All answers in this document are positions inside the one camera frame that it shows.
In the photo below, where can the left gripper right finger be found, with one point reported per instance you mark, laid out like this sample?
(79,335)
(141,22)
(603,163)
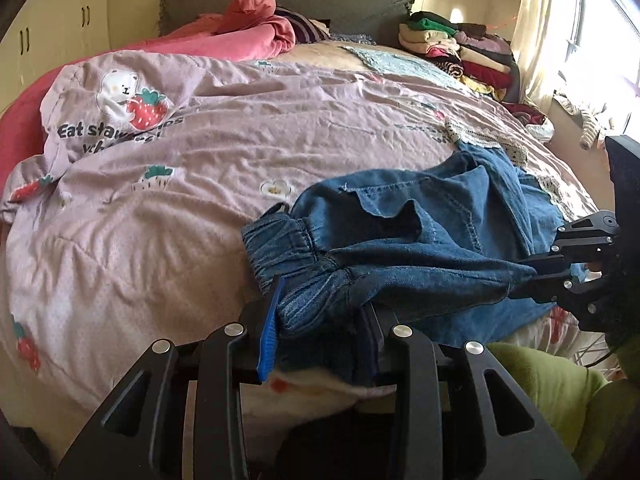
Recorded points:
(461,414)

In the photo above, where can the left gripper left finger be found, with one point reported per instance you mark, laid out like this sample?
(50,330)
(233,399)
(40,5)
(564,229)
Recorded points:
(137,431)

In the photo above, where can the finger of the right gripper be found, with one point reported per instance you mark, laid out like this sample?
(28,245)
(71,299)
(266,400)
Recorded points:
(545,264)
(544,288)

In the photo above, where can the blue denim pants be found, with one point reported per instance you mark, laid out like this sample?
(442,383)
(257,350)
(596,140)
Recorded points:
(444,248)

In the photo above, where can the lilac strawberry print duvet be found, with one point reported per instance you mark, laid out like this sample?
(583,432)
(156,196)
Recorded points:
(127,228)

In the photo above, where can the pile of folded clothes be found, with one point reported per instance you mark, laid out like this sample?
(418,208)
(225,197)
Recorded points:
(466,51)

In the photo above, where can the cream window curtain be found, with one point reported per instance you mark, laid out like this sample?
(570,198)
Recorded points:
(539,44)

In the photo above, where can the light blue patterned cloth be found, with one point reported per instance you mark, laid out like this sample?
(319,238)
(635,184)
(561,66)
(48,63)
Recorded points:
(384,62)

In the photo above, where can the grey upholstered headboard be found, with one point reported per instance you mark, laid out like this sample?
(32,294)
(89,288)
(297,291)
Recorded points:
(378,19)

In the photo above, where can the striped purple pillow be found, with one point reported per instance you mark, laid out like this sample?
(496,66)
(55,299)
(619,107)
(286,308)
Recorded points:
(306,31)

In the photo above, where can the pink blanket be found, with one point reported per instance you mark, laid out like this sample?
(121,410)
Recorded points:
(247,30)

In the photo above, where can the cream wardrobe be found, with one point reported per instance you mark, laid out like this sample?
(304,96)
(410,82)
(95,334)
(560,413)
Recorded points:
(46,34)

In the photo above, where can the white wire rack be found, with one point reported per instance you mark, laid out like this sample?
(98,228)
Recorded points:
(594,353)

